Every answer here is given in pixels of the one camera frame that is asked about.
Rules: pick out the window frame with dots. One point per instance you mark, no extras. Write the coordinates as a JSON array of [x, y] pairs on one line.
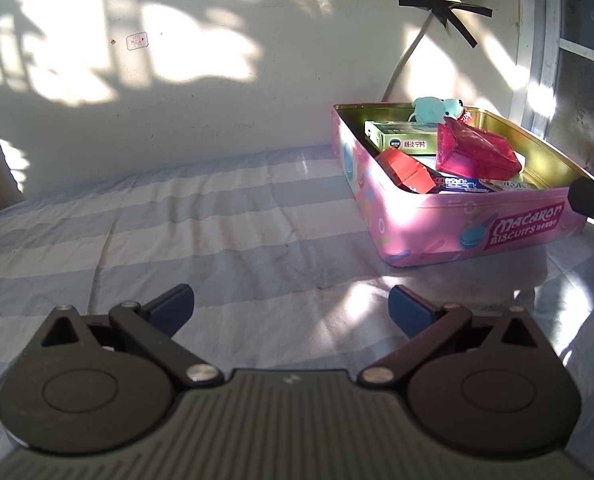
[[556, 97]]

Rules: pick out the green cardboard box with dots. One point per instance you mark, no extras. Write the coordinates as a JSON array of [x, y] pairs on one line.
[[413, 138]]

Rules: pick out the black tape cross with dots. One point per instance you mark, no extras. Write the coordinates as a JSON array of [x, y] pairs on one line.
[[443, 10]]

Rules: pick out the white wall sticker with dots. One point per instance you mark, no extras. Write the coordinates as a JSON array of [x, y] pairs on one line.
[[137, 41]]

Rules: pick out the silver foil snack packet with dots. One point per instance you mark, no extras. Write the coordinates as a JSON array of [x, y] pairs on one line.
[[454, 184]]

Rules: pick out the striped blue bed sheet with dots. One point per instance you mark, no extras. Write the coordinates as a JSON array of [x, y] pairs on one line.
[[284, 271]]

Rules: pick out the teal plush toy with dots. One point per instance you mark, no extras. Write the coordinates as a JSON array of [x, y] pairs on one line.
[[430, 109]]

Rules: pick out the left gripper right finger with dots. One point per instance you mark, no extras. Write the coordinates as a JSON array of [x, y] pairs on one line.
[[430, 330]]

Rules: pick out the red small box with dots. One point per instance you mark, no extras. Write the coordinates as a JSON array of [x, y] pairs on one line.
[[405, 171]]

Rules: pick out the green shoe wipes packet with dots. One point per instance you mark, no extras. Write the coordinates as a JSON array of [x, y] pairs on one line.
[[515, 184]]

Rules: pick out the pink macaron biscuit tin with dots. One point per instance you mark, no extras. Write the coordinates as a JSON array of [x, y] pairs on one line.
[[410, 229]]

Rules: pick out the pink translucent bag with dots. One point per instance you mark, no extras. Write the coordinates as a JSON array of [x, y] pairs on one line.
[[470, 152]]

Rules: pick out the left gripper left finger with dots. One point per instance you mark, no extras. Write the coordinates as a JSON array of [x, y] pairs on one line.
[[147, 330]]

